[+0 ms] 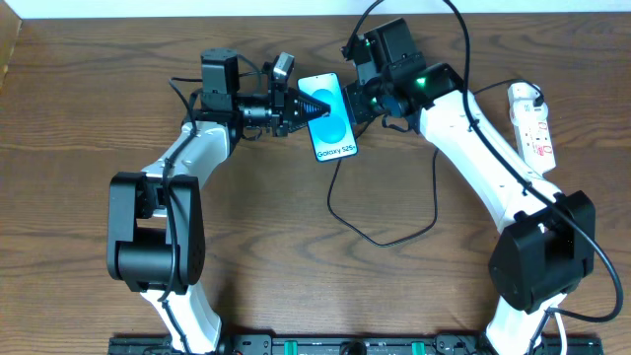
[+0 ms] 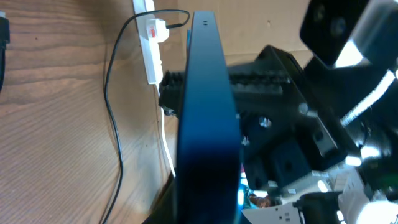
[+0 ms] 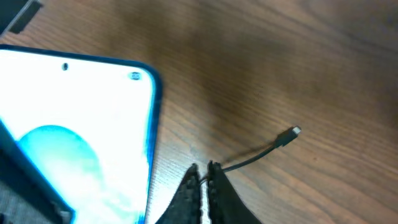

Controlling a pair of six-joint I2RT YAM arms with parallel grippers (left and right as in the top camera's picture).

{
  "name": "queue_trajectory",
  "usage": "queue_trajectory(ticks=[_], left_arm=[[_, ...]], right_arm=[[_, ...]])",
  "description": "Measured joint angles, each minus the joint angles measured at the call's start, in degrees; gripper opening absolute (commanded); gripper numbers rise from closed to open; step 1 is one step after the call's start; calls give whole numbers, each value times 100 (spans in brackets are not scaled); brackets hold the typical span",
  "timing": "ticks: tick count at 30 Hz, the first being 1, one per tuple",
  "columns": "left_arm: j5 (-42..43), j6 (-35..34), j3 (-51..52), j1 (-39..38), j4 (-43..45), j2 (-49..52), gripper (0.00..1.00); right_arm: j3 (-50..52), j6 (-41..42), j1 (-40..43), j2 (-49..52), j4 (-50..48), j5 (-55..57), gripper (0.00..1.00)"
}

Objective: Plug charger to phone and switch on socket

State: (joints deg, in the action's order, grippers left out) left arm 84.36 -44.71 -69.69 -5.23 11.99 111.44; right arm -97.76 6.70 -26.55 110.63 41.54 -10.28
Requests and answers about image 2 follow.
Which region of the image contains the white USB charger plug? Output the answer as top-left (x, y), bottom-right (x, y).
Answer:
top-left (146, 18), bottom-right (170, 43)

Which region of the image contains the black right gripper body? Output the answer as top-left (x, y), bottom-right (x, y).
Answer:
top-left (228, 45), bottom-right (361, 193)

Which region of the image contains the blue Galaxy smartphone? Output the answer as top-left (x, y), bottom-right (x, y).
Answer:
top-left (175, 11), bottom-right (241, 223)

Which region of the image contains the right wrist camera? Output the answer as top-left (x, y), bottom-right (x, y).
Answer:
top-left (298, 0), bottom-right (398, 68)

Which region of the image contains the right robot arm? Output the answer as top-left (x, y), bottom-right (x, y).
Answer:
top-left (159, 45), bottom-right (397, 223)

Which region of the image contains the brown cardboard panel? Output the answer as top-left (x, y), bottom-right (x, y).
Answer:
top-left (154, 0), bottom-right (313, 65)

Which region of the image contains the white power strip cord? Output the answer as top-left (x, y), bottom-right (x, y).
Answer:
top-left (155, 83), bottom-right (177, 178)

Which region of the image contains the black USB charging cable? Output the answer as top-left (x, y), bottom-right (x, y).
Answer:
top-left (99, 9), bottom-right (191, 224)

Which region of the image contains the white power strip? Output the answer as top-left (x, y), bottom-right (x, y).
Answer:
top-left (132, 0), bottom-right (163, 85)

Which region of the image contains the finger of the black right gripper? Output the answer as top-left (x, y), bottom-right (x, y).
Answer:
top-left (159, 70), bottom-right (185, 117)

